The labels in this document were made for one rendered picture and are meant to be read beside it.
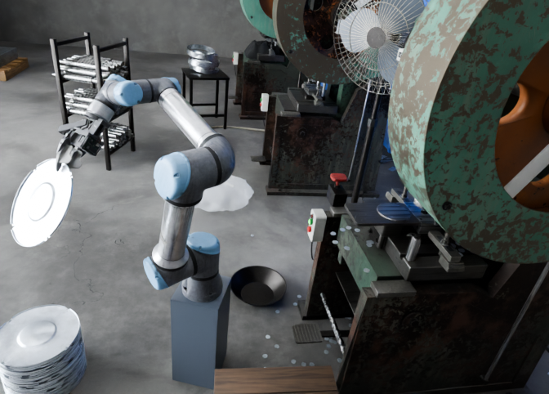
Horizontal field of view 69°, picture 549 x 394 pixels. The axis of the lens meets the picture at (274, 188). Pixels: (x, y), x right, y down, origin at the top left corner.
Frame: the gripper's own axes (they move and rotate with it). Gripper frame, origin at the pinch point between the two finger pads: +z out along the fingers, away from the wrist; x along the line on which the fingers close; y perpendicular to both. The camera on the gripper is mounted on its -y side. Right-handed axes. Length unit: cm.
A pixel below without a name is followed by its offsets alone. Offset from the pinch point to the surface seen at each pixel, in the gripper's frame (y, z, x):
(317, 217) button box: 61, -31, 71
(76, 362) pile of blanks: 7, 62, 48
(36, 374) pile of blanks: 5, 68, 34
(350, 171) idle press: 26, -102, 200
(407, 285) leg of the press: 106, -18, 55
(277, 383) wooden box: 81, 29, 49
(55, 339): 0, 57, 38
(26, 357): 0, 64, 31
